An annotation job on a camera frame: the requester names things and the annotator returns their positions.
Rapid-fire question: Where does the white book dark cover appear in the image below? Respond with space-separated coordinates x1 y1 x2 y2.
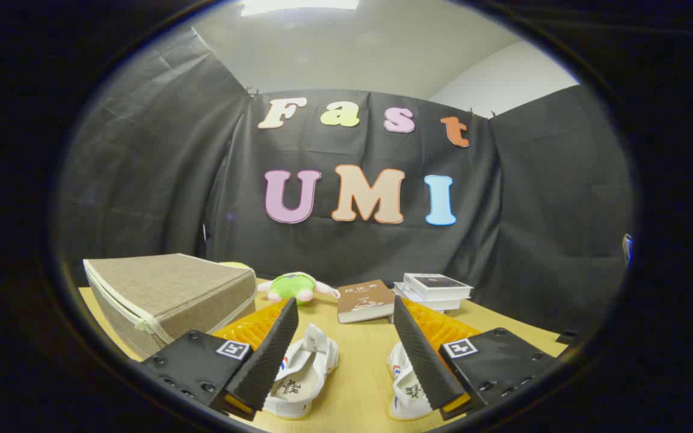
402 273 473 301

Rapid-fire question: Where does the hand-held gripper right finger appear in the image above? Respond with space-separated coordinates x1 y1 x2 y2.
392 295 564 422

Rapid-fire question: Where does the white canvas shoe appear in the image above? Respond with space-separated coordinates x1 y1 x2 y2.
387 343 434 420
262 323 340 419

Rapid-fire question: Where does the beige fabric storage box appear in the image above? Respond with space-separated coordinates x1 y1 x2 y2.
83 253 257 360

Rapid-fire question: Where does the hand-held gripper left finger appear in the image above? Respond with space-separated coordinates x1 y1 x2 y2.
141 297 300 422

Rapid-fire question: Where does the black backdrop cloth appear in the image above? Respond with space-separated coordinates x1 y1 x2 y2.
55 27 635 343

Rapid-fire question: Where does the green plush toy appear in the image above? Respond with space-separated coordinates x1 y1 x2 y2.
257 272 341 306

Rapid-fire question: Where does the brown cover book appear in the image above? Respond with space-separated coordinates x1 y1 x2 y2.
337 279 396 324

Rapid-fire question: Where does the white thick book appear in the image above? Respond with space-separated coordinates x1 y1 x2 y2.
393 283 470 312

